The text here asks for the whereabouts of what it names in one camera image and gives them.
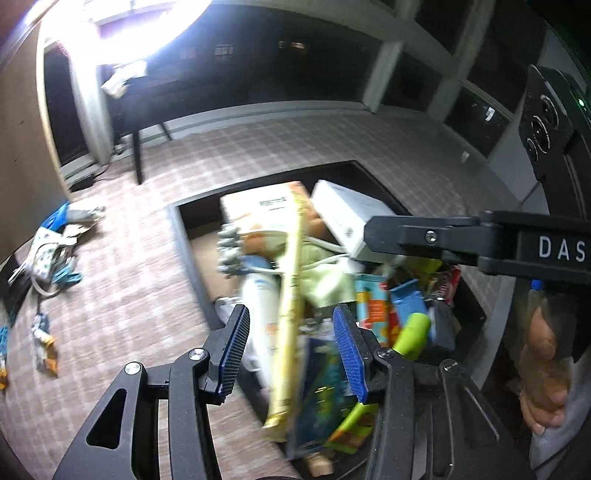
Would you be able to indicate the person right hand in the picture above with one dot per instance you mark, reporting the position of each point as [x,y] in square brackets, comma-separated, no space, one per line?
[544,361]

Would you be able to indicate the red yellow packet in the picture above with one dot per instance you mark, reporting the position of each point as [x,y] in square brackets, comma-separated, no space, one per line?
[446,284]

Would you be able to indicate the long yellow snack stick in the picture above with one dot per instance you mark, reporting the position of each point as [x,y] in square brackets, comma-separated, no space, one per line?
[290,315]

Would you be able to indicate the white charger with cable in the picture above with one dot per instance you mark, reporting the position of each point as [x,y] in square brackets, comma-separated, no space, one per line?
[47,263]

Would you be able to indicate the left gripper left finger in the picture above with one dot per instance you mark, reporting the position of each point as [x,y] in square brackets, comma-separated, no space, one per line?
[119,438]

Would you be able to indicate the yellow white snack packet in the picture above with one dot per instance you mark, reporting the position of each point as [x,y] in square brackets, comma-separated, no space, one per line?
[45,346]

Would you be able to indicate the ring light lamp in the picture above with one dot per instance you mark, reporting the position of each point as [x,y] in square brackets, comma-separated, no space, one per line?
[113,32]

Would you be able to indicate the green orange snack bag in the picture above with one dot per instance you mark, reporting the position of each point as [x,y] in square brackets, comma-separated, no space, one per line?
[359,423]

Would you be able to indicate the blue picture booklet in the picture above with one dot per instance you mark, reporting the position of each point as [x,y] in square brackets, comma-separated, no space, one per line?
[323,399]

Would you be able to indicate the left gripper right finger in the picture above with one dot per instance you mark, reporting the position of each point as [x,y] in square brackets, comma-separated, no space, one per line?
[465,438]

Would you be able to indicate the white round bottle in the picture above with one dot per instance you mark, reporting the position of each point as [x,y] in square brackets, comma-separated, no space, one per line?
[261,296]

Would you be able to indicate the blue citrus cream tube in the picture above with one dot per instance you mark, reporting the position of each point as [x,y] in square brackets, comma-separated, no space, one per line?
[372,306]

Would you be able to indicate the blue plastic bag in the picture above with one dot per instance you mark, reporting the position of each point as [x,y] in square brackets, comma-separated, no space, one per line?
[57,221]

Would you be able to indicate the teal plastic clip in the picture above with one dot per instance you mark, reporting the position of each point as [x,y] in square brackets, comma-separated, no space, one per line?
[67,276]

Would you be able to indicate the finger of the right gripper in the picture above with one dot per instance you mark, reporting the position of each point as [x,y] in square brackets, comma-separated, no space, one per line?
[457,240]

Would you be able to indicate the white cardboard box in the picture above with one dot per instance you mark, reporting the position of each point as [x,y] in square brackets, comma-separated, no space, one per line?
[346,212]

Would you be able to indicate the orange white carton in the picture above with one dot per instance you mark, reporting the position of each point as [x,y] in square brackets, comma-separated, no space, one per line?
[268,208]

